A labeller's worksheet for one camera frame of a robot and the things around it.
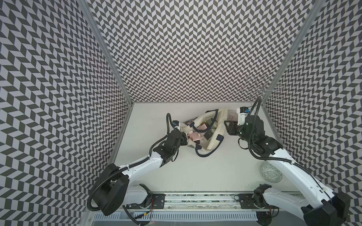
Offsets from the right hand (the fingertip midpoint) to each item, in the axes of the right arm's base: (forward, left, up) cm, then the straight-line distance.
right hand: (226, 124), depth 76 cm
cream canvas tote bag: (+5, +9, -13) cm, 17 cm away
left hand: (+1, +23, -11) cm, 26 cm away
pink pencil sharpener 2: (+9, +11, -16) cm, 22 cm away
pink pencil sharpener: (+3, +17, -17) cm, 24 cm away
